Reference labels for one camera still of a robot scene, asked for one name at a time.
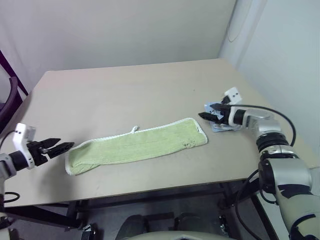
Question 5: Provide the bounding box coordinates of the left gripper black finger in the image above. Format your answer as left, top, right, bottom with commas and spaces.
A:
47, 141, 76, 159
40, 137, 62, 149

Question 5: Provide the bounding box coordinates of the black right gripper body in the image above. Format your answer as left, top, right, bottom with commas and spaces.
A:
216, 94, 232, 126

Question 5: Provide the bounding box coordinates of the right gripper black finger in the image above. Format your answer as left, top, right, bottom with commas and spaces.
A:
197, 112, 222, 124
209, 102, 231, 112

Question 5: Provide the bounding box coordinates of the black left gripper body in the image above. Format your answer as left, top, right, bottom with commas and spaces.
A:
26, 141, 50, 167

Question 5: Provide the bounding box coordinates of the green towel with white trim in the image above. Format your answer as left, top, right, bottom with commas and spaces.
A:
64, 117, 209, 176

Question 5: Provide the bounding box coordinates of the blue white small packet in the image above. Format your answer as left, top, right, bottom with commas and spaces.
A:
204, 100, 242, 134

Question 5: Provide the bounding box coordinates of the purple chair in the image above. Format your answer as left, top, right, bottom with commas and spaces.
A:
0, 48, 30, 135

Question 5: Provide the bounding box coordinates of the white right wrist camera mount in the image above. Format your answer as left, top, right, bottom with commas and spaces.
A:
224, 86, 243, 126

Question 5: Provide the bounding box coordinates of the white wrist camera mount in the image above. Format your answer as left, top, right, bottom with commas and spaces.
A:
224, 86, 243, 126
13, 122, 37, 171

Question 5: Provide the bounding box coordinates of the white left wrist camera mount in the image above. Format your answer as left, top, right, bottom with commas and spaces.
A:
13, 122, 37, 171

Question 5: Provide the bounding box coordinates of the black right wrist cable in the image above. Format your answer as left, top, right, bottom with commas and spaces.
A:
237, 104, 298, 148

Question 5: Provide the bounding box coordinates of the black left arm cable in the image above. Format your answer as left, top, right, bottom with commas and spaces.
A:
0, 130, 21, 204

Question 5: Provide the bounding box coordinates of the thin white wall cable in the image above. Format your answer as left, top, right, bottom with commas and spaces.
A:
226, 0, 252, 43

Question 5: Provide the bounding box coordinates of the thick black robot body cable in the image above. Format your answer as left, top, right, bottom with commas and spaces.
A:
234, 169, 266, 240

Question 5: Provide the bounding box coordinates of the black table frame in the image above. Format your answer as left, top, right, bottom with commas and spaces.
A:
4, 179, 254, 232

